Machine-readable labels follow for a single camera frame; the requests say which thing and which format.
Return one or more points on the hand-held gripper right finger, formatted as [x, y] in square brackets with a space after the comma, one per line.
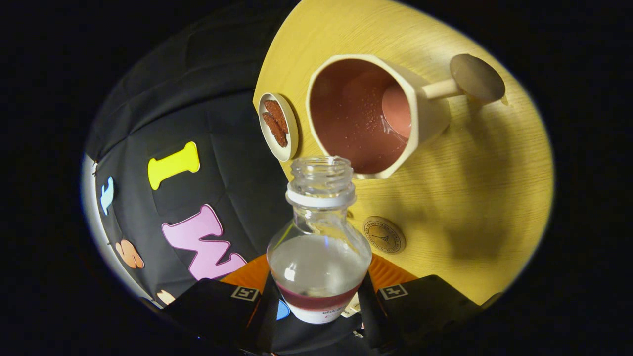
[425, 306]

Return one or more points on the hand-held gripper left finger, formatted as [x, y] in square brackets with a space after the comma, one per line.
[212, 306]

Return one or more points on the round wooden coaster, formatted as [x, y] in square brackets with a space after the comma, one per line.
[384, 235]

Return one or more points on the clear juice bottle red label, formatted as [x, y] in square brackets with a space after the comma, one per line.
[319, 267]

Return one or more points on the wooden table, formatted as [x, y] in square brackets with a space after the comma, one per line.
[470, 198]

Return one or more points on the red meat piece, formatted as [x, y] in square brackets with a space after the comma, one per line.
[277, 112]
[276, 131]

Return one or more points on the white round plate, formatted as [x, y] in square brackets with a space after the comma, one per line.
[292, 133]

